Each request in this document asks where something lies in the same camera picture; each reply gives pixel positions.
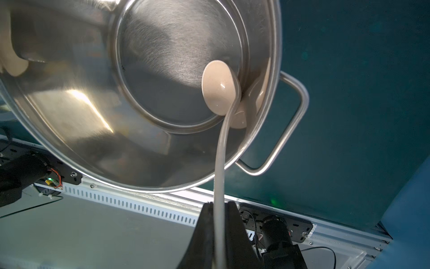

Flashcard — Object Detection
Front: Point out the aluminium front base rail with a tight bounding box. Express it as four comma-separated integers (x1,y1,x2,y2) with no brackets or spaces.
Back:
0,134,394,269

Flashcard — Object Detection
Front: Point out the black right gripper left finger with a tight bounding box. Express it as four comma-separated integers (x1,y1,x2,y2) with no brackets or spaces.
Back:
177,202,215,269

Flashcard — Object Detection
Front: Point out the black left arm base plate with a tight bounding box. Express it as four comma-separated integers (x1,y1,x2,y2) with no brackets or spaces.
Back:
1,140,83,185

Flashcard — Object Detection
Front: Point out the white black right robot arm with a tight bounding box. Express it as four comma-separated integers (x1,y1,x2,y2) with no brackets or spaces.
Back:
177,202,307,269

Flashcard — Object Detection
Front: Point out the beige plastic ladle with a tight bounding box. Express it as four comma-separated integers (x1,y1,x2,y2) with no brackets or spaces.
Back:
201,60,241,269

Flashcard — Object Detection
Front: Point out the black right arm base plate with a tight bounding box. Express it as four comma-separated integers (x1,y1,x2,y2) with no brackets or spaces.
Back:
239,204,314,243

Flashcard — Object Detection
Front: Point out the stainless steel stock pot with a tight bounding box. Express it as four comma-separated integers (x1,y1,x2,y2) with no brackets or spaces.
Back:
1,1,309,193

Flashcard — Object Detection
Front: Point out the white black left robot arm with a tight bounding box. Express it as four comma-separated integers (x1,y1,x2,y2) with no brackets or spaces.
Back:
1,154,49,207

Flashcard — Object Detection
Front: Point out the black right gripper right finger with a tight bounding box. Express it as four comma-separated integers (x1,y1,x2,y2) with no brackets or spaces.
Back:
225,202,263,269

